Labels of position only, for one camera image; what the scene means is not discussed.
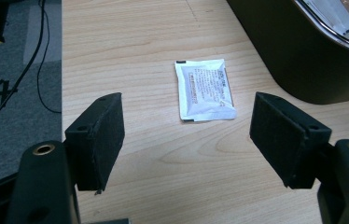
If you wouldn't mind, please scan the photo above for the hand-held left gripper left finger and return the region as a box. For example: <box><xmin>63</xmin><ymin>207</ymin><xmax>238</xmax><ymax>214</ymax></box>
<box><xmin>63</xmin><ymin>91</ymin><xmax>126</xmax><ymax>192</ymax></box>

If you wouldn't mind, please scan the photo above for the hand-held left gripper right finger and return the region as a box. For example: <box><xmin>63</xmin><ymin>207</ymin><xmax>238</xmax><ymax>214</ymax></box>
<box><xmin>248</xmin><ymin>91</ymin><xmax>333</xmax><ymax>190</ymax></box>

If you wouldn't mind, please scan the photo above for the square divided metal tin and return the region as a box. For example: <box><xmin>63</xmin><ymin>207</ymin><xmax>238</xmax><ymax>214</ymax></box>
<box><xmin>226</xmin><ymin>0</ymin><xmax>349</xmax><ymax>105</ymax></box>

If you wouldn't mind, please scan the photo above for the white printed sachet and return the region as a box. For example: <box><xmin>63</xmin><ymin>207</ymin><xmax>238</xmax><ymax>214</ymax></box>
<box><xmin>174</xmin><ymin>58</ymin><xmax>238</xmax><ymax>123</ymax></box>

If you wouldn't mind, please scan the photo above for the light grey floor sheet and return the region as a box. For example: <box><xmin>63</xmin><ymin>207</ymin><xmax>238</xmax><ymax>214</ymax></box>
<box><xmin>22</xmin><ymin>0</ymin><xmax>63</xmax><ymax>65</ymax></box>

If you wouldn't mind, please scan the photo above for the pile of white brown packets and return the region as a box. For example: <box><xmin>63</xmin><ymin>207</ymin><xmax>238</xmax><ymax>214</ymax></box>
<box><xmin>301</xmin><ymin>0</ymin><xmax>349</xmax><ymax>49</ymax></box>

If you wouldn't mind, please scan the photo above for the thin black floor cable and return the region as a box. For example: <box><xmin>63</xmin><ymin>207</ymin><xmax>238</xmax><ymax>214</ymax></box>
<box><xmin>35</xmin><ymin>0</ymin><xmax>63</xmax><ymax>114</ymax></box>

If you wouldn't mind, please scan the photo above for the long thick black floor cable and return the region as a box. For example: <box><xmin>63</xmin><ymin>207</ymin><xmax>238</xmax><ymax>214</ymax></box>
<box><xmin>0</xmin><ymin>0</ymin><xmax>47</xmax><ymax>141</ymax></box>

